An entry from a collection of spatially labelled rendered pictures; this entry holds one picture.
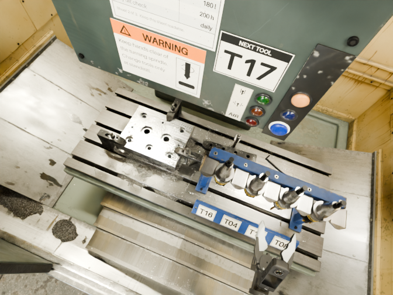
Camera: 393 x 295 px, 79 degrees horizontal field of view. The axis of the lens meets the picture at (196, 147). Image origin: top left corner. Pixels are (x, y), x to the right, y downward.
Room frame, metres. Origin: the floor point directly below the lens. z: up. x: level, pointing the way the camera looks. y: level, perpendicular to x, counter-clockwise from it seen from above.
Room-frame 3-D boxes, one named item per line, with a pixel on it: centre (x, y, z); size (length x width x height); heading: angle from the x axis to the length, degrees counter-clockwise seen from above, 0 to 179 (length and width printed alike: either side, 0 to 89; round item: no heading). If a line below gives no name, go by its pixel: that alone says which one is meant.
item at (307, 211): (0.25, -0.38, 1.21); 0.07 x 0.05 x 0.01; 168
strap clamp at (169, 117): (0.67, 0.14, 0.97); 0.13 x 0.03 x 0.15; 168
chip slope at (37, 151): (0.64, 0.76, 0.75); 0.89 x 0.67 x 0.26; 168
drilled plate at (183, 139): (0.53, 0.19, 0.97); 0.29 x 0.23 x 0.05; 78
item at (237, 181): (0.29, -0.16, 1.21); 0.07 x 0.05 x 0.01; 168
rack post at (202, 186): (0.37, -0.06, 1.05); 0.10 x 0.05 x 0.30; 168
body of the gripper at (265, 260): (0.03, -0.27, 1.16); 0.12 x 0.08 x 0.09; 168
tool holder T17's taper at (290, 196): (0.26, -0.32, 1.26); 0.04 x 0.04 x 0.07
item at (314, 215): (0.24, -0.43, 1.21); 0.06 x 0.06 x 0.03
